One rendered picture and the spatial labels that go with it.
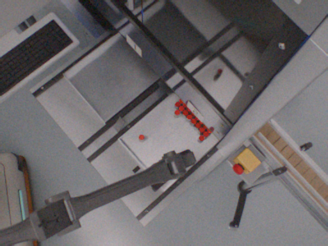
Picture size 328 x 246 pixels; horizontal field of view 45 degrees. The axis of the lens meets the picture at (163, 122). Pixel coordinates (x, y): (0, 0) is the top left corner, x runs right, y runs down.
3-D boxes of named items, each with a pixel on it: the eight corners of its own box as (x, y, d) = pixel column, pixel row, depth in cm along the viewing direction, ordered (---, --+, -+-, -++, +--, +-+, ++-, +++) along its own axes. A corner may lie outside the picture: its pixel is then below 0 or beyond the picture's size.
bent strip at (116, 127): (121, 120, 154) (120, 116, 148) (126, 125, 153) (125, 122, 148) (93, 143, 151) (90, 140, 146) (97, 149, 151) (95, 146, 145)
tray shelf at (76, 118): (122, 21, 167) (122, 19, 165) (236, 143, 155) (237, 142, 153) (29, 91, 158) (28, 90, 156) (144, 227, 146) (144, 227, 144)
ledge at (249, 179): (250, 138, 156) (252, 136, 154) (273, 162, 154) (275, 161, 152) (225, 161, 153) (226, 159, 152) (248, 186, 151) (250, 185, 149)
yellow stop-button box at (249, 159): (246, 147, 145) (250, 143, 138) (259, 162, 144) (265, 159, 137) (231, 161, 143) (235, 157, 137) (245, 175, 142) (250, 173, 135)
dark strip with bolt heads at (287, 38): (213, 129, 142) (289, 15, 65) (221, 138, 141) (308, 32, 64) (210, 131, 142) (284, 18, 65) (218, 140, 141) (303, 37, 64)
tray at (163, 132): (182, 85, 159) (184, 82, 155) (228, 132, 154) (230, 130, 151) (118, 141, 152) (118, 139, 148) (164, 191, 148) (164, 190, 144)
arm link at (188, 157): (166, 153, 122) (177, 179, 121) (197, 140, 126) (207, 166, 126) (153, 156, 133) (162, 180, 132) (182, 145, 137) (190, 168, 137)
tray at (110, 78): (129, 27, 164) (129, 23, 161) (171, 71, 160) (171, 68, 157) (64, 77, 158) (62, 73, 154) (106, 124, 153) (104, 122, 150)
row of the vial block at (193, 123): (177, 104, 156) (177, 100, 152) (208, 136, 153) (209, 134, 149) (172, 107, 156) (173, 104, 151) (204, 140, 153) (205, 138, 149)
